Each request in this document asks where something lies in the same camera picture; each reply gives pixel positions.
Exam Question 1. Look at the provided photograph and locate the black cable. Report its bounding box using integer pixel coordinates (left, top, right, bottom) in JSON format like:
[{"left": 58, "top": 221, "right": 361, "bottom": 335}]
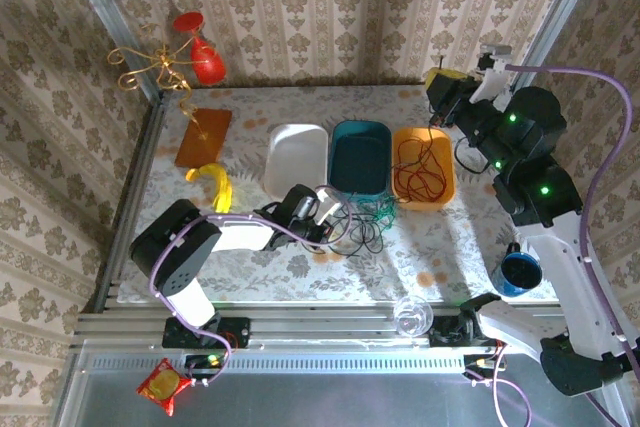
[{"left": 327, "top": 196, "right": 396, "bottom": 259}]

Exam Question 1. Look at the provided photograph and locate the green cable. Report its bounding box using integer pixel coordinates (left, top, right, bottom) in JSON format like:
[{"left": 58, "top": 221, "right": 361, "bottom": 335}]
[{"left": 344, "top": 190, "right": 400, "bottom": 228}]

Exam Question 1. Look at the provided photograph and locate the white plastic bin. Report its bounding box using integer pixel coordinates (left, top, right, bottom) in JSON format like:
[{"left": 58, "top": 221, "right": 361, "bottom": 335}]
[{"left": 263, "top": 123, "right": 330, "bottom": 201}]

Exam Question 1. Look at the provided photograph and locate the teal plastic bin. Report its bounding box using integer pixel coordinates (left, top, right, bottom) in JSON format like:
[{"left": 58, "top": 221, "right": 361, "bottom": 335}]
[{"left": 327, "top": 119, "right": 393, "bottom": 203}]

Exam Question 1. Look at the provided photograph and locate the yellow banana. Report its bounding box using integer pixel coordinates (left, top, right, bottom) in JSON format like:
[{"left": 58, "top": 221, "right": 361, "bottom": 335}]
[{"left": 184, "top": 163, "right": 235, "bottom": 214}]

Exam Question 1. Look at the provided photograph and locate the orange plastic bin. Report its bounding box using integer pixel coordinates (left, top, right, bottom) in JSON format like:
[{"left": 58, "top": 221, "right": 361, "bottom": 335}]
[{"left": 391, "top": 126, "right": 457, "bottom": 212}]

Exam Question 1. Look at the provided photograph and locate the clear glass cup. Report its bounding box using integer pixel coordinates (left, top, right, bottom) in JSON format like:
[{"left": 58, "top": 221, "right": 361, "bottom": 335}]
[{"left": 393, "top": 295, "right": 435, "bottom": 338}]

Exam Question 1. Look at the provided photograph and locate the orange-brown board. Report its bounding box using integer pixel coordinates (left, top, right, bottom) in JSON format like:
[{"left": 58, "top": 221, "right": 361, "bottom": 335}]
[{"left": 174, "top": 107, "right": 234, "bottom": 168}]

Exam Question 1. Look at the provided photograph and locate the blue mug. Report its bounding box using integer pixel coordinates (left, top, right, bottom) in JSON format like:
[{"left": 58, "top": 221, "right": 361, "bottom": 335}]
[{"left": 490, "top": 241, "right": 544, "bottom": 298}]

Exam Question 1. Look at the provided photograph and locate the metal tray panel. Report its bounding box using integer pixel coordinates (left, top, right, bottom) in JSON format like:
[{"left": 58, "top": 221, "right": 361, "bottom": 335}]
[{"left": 52, "top": 341, "right": 634, "bottom": 427}]

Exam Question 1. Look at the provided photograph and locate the red wine glass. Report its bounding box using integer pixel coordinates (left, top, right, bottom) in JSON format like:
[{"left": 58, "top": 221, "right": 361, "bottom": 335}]
[{"left": 173, "top": 11, "right": 227, "bottom": 86}]

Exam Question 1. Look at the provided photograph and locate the red snack packet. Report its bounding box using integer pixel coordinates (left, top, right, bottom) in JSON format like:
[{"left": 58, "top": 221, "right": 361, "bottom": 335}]
[{"left": 135, "top": 357, "right": 194, "bottom": 417}]

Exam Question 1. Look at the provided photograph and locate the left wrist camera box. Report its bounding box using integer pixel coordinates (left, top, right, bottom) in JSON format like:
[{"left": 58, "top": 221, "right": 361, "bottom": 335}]
[{"left": 314, "top": 186, "right": 347, "bottom": 224}]

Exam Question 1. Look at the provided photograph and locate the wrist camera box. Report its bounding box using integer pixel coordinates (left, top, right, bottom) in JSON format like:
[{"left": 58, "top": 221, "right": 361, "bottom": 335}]
[
  {"left": 314, "top": 186, "right": 347, "bottom": 224},
  {"left": 472, "top": 43, "right": 515, "bottom": 108}
]

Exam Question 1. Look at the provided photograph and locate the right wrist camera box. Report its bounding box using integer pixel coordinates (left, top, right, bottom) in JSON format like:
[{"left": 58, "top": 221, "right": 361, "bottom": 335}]
[{"left": 472, "top": 43, "right": 515, "bottom": 108}]

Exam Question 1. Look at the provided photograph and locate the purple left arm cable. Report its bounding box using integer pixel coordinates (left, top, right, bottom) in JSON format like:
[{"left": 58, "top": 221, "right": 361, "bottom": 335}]
[{"left": 149, "top": 185, "right": 356, "bottom": 388}]

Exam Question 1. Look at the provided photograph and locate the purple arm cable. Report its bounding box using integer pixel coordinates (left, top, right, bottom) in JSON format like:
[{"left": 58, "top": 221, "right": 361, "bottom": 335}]
[
  {"left": 464, "top": 64, "right": 640, "bottom": 427},
  {"left": 149, "top": 185, "right": 356, "bottom": 388}
]

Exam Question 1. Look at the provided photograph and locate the thin black wire loop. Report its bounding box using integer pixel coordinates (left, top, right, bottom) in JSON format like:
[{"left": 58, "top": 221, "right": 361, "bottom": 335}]
[{"left": 451, "top": 138, "right": 495, "bottom": 177}]

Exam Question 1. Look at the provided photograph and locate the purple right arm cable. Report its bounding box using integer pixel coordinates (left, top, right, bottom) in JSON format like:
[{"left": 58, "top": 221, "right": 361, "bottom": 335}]
[{"left": 464, "top": 64, "right": 640, "bottom": 427}]

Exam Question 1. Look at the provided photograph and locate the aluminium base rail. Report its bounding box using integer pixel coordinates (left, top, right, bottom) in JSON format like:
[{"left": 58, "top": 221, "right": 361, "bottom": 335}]
[{"left": 69, "top": 302, "right": 619, "bottom": 351}]

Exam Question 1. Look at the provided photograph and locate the aluminium frame post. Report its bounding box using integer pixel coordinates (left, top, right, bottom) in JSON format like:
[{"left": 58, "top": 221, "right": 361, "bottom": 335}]
[
  {"left": 508, "top": 0, "right": 609, "bottom": 98},
  {"left": 57, "top": 0, "right": 166, "bottom": 103}
]

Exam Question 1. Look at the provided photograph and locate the gold wire ornament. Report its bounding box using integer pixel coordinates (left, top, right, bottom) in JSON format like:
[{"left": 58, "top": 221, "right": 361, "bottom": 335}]
[{"left": 107, "top": 21, "right": 211, "bottom": 141}]

